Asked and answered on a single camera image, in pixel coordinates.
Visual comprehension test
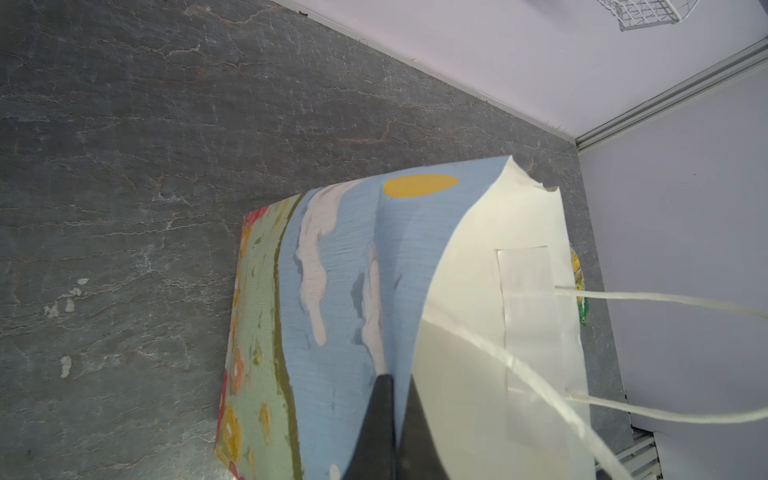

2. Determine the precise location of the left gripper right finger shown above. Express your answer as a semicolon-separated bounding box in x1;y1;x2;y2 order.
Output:
395;378;449;480

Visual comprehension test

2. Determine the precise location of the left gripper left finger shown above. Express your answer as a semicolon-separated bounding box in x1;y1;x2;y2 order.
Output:
342;374;396;480

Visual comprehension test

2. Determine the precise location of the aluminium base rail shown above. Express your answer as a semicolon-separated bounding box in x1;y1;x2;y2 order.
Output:
617;429;663;480

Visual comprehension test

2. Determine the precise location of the illustrated paper gift bag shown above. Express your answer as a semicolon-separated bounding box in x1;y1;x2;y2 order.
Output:
214;157;767;479

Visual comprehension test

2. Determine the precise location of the long white wire basket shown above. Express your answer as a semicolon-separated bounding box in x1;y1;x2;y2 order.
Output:
598;0;699;32

